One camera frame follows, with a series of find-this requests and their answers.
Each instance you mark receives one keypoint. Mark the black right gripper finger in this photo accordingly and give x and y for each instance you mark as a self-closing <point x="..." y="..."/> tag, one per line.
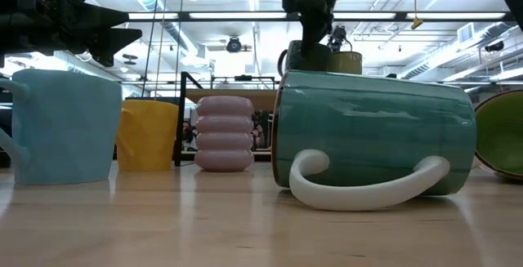
<point x="316" y="34"/>

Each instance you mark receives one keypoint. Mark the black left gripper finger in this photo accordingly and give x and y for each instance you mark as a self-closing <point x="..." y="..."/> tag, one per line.
<point x="106" y="17"/>
<point x="116" y="40"/>

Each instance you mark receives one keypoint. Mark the pale olive mug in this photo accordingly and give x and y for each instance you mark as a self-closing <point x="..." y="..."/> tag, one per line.
<point x="347" y="63"/>

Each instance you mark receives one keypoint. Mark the yellow mug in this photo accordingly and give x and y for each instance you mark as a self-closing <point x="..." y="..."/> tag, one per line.
<point x="147" y="136"/>

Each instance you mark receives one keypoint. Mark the light blue mug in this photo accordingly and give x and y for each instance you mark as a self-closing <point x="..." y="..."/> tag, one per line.
<point x="65" y="128"/>

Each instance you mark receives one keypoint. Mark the ribbed purple mug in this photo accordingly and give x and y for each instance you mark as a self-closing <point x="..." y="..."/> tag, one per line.
<point x="224" y="136"/>

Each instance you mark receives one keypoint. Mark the black ceiling-mounted device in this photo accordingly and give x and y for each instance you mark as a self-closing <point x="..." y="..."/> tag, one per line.
<point x="338" y="38"/>

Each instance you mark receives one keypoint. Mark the black overhead beam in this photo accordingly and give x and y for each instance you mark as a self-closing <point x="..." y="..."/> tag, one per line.
<point x="367" y="15"/>

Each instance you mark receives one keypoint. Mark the round black ceiling fixture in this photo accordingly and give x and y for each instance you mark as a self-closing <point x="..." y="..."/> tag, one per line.
<point x="233" y="45"/>

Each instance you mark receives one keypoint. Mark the yellow hanging tag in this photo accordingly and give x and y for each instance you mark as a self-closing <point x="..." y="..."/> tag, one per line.
<point x="417" y="23"/>

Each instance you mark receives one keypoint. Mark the wooden shelf with black frame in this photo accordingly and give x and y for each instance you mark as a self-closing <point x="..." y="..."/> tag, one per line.
<point x="229" y="93"/>

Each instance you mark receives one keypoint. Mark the black metal rig frame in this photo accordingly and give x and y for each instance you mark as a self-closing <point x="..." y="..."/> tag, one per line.
<point x="261" y="157"/>

